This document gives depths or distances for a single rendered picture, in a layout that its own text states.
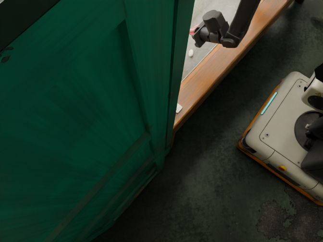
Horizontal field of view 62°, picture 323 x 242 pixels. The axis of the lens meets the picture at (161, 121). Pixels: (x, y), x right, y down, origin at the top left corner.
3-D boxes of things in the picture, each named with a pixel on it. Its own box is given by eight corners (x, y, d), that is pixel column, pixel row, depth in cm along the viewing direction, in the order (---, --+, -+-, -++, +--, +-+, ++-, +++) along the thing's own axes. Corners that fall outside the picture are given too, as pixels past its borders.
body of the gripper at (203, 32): (190, 35, 108) (203, 37, 102) (206, 18, 110) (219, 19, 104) (196, 47, 112) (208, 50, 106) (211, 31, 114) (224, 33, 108)
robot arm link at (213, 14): (234, 48, 97) (245, 32, 99) (224, 22, 89) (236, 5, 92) (208, 47, 105) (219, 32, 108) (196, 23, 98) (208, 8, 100)
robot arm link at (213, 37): (223, 47, 102) (232, 37, 103) (217, 33, 98) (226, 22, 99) (210, 45, 107) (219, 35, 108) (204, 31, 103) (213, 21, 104)
